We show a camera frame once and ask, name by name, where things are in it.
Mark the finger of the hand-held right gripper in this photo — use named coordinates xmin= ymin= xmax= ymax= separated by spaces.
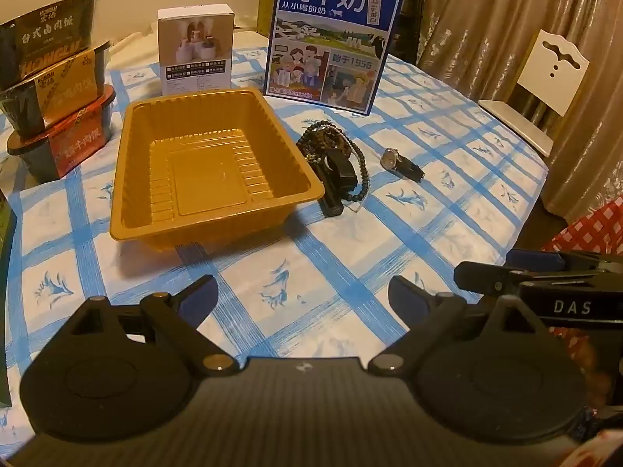
xmin=454 ymin=261 xmax=536 ymax=298
xmin=506 ymin=248 xmax=604 ymax=267

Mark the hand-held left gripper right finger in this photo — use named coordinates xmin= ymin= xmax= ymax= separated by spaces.
xmin=367 ymin=275 xmax=546 ymax=378

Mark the yellow label instant meal bowl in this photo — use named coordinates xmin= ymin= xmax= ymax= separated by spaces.
xmin=0 ymin=41 xmax=112 ymax=137

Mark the beige curtain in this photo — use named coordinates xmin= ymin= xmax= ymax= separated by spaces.
xmin=416 ymin=0 xmax=623 ymax=225

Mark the dark green bead necklace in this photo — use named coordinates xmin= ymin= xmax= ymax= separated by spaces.
xmin=297 ymin=123 xmax=373 ymax=202

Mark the dark green package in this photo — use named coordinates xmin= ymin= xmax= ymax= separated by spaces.
xmin=0 ymin=190 xmax=18 ymax=409

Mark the dark metal rack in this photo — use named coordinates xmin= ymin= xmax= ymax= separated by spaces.
xmin=396 ymin=0 xmax=429 ymax=66

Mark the blue milk carton box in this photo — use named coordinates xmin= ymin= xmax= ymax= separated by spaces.
xmin=263 ymin=0 xmax=405 ymax=116

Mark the brown bead necklace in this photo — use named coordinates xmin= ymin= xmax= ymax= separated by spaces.
xmin=311 ymin=124 xmax=360 ymax=157

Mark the white chair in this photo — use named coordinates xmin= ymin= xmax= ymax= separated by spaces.
xmin=477 ymin=29 xmax=591 ymax=157

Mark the small white carton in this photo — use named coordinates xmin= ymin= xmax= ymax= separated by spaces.
xmin=157 ymin=4 xmax=235 ymax=97

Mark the black instant meal bowl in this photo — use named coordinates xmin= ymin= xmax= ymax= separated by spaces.
xmin=0 ymin=0 xmax=103 ymax=83

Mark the black strap wristwatch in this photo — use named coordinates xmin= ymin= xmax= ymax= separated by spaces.
xmin=380 ymin=147 xmax=425 ymax=182

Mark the red label instant meal bowl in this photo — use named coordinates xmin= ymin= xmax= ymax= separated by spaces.
xmin=6 ymin=85 xmax=118 ymax=179

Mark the blue checked tablecloth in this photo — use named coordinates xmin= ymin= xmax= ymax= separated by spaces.
xmin=0 ymin=34 xmax=551 ymax=448

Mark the red patterned cloth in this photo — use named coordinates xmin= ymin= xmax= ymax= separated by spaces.
xmin=540 ymin=199 xmax=623 ymax=254

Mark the golden plastic tray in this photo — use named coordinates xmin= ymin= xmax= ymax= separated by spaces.
xmin=109 ymin=88 xmax=326 ymax=254

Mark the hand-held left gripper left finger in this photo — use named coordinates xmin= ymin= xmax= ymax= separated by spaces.
xmin=36 ymin=275 xmax=239 ymax=376

